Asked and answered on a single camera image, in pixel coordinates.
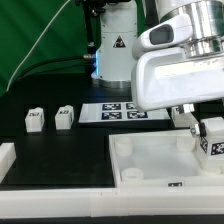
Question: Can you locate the black camera stand pole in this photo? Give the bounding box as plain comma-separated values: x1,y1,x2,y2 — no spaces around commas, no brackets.
75,0,106,60

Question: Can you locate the white left obstacle block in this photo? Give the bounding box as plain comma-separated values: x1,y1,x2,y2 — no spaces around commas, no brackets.
0,143,16,183

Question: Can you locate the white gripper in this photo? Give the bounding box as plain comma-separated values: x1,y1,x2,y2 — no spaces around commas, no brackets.
131,47,224,136

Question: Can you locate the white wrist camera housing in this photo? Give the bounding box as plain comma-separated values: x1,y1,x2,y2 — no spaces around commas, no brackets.
132,14,193,60

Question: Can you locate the white square tabletop tray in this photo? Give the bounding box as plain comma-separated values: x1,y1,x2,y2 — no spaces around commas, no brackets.
109,130,224,188

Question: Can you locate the white cable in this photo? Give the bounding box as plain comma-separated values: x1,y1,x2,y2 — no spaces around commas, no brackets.
5,0,72,93

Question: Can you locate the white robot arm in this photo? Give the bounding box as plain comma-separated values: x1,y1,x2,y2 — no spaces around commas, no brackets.
92,0,224,112

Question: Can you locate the black cable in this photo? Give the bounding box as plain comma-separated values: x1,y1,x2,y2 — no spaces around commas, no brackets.
16,55,94,83

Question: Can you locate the white sheet with AprilTags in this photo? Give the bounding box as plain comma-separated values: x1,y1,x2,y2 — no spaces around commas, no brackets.
79,102,170,123

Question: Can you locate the white front obstacle bar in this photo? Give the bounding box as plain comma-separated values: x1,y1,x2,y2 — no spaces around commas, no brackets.
0,186,224,219

